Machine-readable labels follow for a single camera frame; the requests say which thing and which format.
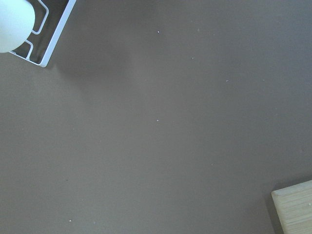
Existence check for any bamboo cutting board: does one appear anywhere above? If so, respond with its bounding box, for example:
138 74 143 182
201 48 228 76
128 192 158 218
271 181 312 234

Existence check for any white cup rack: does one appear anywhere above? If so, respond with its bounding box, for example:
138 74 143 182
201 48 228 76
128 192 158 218
10 0 76 67

